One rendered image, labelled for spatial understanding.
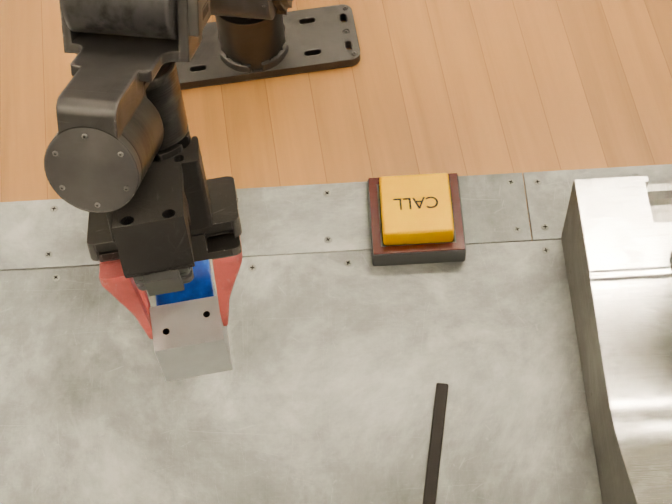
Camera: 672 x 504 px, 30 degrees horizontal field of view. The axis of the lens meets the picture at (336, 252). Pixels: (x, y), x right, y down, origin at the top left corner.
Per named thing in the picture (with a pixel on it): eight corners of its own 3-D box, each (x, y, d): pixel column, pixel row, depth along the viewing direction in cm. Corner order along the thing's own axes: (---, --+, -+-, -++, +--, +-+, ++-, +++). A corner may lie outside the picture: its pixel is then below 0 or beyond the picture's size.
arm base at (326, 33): (360, 8, 113) (348, -48, 117) (139, 39, 112) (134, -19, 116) (361, 64, 120) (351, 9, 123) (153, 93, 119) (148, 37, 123)
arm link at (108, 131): (172, 220, 74) (161, 30, 67) (31, 206, 75) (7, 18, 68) (215, 130, 84) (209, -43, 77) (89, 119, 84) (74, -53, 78)
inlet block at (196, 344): (148, 232, 99) (136, 196, 95) (211, 221, 99) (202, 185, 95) (166, 382, 93) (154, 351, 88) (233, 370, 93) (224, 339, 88)
